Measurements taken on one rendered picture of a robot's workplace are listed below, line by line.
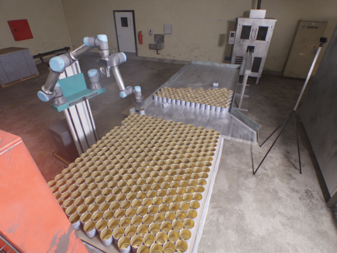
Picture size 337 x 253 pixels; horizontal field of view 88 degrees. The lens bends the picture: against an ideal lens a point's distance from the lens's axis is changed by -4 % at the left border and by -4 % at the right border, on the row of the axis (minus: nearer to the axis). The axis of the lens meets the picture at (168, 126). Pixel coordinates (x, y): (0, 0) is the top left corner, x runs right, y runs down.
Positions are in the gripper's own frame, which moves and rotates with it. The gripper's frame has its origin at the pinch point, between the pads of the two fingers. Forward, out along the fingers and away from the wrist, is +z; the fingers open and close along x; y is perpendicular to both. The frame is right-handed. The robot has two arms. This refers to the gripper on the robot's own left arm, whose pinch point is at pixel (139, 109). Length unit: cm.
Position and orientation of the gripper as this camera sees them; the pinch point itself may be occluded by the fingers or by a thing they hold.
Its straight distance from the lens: 240.3
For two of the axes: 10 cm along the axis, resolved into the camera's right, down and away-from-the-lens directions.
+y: -3.7, 5.2, -7.7
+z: 0.0, 8.3, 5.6
